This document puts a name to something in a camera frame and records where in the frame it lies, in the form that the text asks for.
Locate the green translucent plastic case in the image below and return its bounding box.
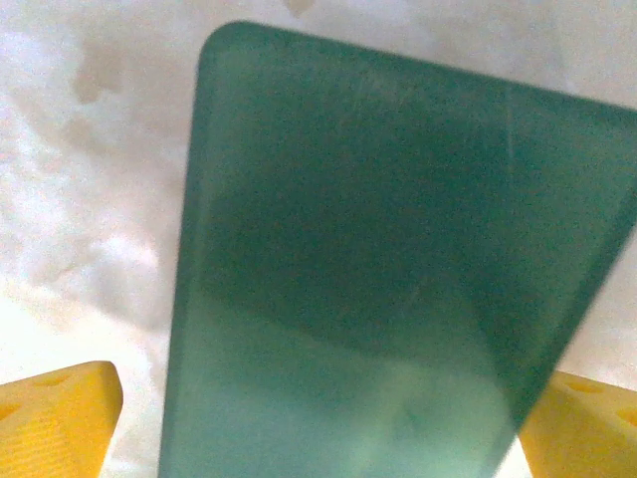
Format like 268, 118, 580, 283
158, 19, 637, 478

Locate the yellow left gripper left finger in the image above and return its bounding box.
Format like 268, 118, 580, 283
0, 361, 124, 478

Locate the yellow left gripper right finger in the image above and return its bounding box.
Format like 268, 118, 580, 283
517, 370, 637, 478

